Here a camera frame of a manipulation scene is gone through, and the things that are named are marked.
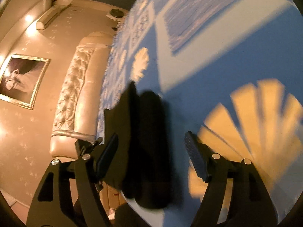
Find cream tufted headboard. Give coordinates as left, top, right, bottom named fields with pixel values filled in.
left=50, top=31, right=113, bottom=159

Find blue patterned bed sheet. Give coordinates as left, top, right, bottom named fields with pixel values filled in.
left=97, top=0, right=302, bottom=226

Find white wall air conditioner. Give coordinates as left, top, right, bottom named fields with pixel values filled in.
left=36, top=4, right=71, bottom=30

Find cream bedside cabinet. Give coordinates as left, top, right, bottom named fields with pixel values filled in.
left=100, top=182, right=126, bottom=215

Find black pants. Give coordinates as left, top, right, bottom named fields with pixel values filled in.
left=104, top=82, right=178, bottom=210

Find framed wall picture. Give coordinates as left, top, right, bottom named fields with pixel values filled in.
left=1, top=54, right=50, bottom=110

